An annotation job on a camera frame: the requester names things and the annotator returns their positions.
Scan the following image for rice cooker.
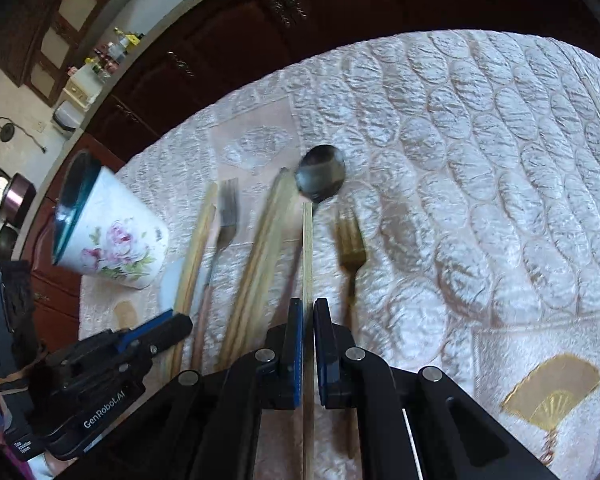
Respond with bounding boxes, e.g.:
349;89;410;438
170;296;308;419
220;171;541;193
0;168;36;229

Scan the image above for gold fork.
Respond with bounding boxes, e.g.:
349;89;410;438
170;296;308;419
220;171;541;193
334;209;370;461

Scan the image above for sauce bottles group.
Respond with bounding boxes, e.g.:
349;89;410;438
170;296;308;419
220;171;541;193
84;27;144;82

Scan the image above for wall cabinet frosted doors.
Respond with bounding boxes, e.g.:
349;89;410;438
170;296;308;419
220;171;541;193
0;0;130;105

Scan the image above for quilted cream tablecloth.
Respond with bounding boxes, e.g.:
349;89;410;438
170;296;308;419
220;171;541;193
78;29;600;480

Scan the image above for wooden chopstick one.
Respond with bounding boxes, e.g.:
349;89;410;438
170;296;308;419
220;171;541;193
164;181;219;382

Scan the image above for floral white cup teal rim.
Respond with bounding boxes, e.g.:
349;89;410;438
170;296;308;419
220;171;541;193
52;150;169;289

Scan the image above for silver metal spoon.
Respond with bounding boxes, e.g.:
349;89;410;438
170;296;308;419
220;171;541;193
272;144;348;328

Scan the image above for wooden chopstick pair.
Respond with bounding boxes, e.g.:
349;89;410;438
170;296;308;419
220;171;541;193
215;167;290;372
226;184;301;366

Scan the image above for wall plug with cord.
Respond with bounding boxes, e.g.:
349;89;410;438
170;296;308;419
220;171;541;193
0;115;48;154

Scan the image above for silver fork wooden handle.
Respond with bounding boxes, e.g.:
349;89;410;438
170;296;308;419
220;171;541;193
190;178;239;372

